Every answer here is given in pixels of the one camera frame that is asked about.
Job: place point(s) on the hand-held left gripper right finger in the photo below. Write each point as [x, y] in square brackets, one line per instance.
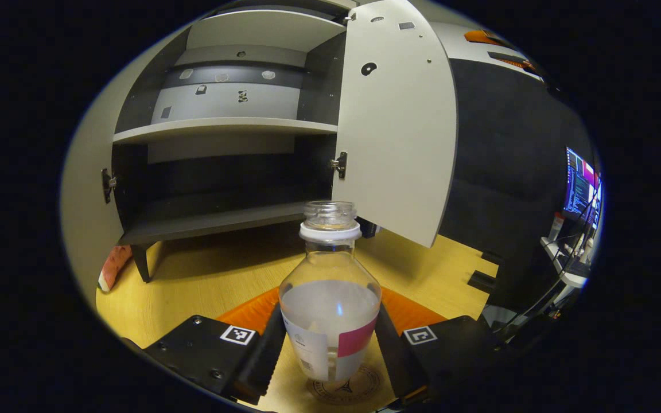
[399, 361]

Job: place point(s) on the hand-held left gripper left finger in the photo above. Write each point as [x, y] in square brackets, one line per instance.
[261, 355]

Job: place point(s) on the round printed coaster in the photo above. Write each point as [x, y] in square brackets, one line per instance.
[359, 390]

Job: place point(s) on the clear glass bottle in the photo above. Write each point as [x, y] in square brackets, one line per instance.
[330, 310]

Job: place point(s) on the white cabinet door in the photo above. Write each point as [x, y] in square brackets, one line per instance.
[86, 189]
[399, 126]

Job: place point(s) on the white cabinet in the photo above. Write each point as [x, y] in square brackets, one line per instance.
[216, 223]

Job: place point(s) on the metal door hinge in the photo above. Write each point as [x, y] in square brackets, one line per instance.
[107, 184]
[352, 17]
[340, 165]

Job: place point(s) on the white cabinet shelf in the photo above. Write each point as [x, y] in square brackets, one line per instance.
[221, 129]
[261, 28]

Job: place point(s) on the watermelon slice toy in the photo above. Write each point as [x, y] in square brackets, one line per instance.
[113, 267]

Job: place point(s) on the white side table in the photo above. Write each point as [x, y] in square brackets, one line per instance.
[566, 269]

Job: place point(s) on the black backdrop cloth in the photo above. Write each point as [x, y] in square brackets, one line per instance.
[508, 172]

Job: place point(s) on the computer monitor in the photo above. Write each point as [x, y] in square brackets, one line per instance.
[582, 186]

